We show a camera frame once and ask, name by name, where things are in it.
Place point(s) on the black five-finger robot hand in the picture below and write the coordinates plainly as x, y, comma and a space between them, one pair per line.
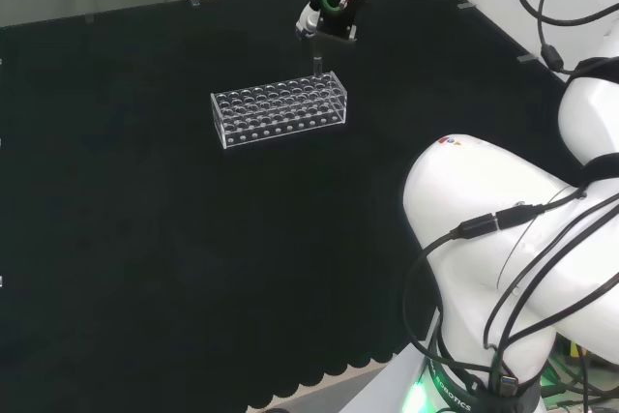
341, 16

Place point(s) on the clear glass test tube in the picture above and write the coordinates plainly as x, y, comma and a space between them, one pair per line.
317, 65

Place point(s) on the clear plastic test tube rack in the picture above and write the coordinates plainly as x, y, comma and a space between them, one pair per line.
271, 110

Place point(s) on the black bench cloth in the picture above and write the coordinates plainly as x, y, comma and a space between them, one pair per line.
193, 239

